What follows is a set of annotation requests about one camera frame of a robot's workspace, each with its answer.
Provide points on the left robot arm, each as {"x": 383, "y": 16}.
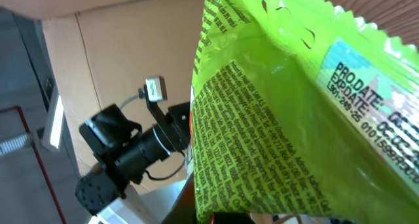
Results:
{"x": 124, "y": 151}

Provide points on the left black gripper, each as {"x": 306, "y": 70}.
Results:
{"x": 180, "y": 115}

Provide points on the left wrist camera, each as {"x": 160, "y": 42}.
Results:
{"x": 156, "y": 89}

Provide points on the green snack packet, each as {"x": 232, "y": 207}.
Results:
{"x": 299, "y": 107}

